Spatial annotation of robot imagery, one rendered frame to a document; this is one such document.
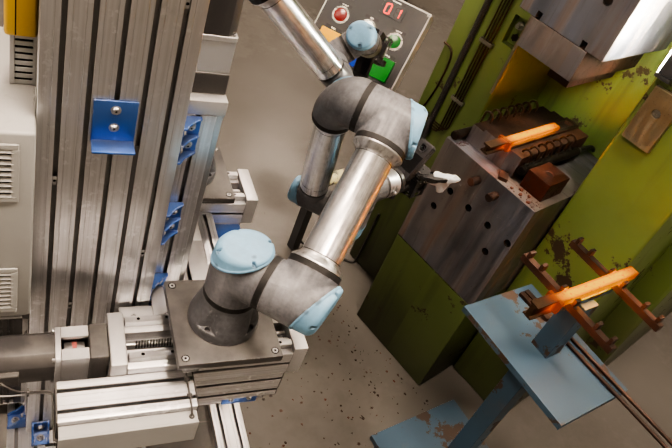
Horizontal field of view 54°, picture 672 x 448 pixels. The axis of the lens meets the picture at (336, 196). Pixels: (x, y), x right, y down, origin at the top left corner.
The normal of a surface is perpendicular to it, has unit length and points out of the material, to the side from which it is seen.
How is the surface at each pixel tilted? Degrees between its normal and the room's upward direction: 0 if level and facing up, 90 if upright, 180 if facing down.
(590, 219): 90
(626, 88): 90
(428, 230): 90
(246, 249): 7
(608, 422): 0
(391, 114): 40
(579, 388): 0
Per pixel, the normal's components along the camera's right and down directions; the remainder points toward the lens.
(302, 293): 0.07, -0.26
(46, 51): 0.31, 0.67
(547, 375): 0.30, -0.74
